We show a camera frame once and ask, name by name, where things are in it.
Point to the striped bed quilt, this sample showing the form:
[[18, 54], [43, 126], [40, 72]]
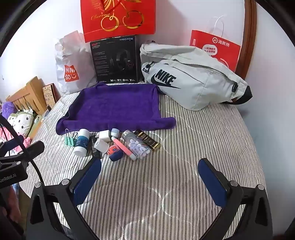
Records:
[[175, 161]]

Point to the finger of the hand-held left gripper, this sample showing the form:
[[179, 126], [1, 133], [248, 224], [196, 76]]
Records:
[[34, 148]]

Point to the red gift bag gold print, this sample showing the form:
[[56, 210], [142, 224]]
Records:
[[99, 23]]

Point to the black and gold box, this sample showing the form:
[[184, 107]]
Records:
[[148, 141]]

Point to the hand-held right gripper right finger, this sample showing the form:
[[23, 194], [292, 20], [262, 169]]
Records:
[[212, 183]]

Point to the blue lip balm jar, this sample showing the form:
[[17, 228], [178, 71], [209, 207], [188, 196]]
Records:
[[115, 155]]

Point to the purple towel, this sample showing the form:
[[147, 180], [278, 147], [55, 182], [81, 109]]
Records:
[[115, 106]]

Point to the brown wooden frame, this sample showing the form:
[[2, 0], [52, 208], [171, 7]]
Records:
[[250, 34]]

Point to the pink cloth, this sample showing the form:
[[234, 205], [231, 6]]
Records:
[[7, 138]]

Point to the clear pill bottle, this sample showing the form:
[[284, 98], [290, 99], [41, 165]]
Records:
[[138, 147]]

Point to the wooden headboard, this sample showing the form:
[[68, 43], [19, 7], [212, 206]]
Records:
[[30, 92]]

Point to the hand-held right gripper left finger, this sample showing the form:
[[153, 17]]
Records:
[[87, 180]]

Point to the white plastic shopping bag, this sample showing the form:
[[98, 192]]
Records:
[[69, 55]]

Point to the red and white paper bag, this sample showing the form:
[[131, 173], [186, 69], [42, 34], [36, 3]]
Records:
[[214, 47]]

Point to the green binder clip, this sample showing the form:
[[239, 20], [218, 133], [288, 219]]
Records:
[[70, 141]]

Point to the white charger cube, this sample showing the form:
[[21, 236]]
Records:
[[104, 135]]

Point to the pink lip balm tube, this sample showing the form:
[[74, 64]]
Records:
[[123, 147]]

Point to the purple plush toy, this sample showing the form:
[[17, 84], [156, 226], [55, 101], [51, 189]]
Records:
[[8, 108]]

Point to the grey sling bag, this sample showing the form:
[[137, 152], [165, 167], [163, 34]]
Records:
[[200, 78]]

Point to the white bottle blue label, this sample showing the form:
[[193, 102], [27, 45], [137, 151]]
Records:
[[81, 143]]

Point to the white dotted plush toy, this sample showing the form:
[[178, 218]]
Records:
[[22, 122]]

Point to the black headset box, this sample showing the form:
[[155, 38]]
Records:
[[103, 62]]

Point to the light blue plug-in night light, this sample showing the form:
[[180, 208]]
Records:
[[114, 133]]

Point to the black cosmetic tube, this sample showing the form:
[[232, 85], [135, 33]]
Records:
[[94, 150]]

